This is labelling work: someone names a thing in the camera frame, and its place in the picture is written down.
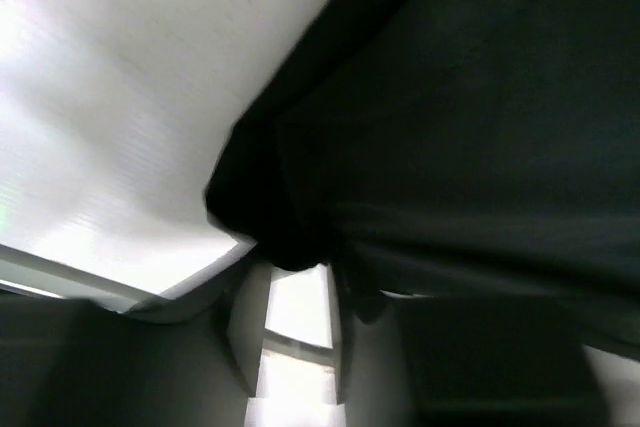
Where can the aluminium table edge rail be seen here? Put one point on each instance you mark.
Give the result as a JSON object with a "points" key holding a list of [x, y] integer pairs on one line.
{"points": [[30, 270]]}

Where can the black shorts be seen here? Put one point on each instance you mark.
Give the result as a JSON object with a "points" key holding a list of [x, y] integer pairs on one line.
{"points": [[453, 146]]}

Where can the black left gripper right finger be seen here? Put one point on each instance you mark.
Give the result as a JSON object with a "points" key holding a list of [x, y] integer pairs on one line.
{"points": [[461, 361]]}

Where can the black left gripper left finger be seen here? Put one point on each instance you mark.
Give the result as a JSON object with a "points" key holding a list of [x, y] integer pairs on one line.
{"points": [[71, 363]]}

